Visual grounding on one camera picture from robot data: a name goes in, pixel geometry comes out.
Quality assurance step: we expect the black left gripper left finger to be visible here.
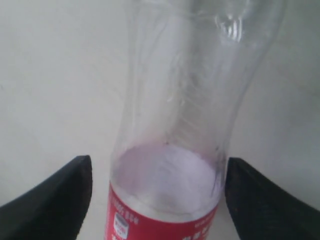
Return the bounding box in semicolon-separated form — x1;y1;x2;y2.
0;155;92;240

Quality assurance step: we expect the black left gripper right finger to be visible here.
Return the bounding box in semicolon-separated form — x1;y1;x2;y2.
224;157;320;240

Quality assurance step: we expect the clear cola bottle red label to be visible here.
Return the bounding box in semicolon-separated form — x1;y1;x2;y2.
104;0;286;240

